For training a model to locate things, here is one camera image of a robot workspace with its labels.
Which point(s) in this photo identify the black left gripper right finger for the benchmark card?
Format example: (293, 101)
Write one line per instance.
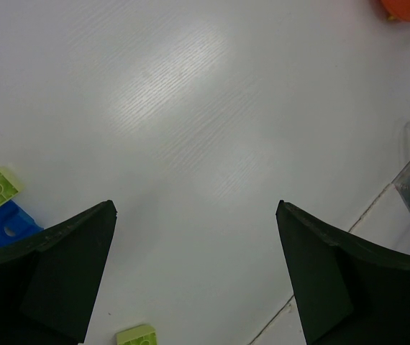
(348, 290)

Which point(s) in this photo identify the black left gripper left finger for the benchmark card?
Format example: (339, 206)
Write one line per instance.
(49, 281)

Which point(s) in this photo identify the blue arch lego piece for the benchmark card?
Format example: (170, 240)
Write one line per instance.
(15, 224)

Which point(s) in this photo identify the green lego brick near purple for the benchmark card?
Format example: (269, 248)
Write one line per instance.
(140, 335)

